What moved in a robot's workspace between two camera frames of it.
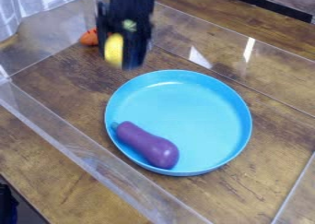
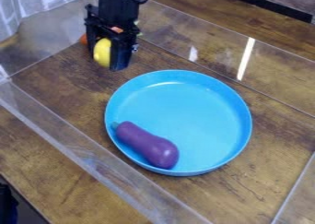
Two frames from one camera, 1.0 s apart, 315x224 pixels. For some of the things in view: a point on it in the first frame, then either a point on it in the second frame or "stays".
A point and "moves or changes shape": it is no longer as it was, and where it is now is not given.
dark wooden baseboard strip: x=271 y=5 stays
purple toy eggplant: x=153 y=151 stays
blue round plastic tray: x=189 y=109 stays
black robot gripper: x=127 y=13 to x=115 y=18
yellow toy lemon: x=113 y=50 moves or changes shape
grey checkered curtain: x=23 y=2 stays
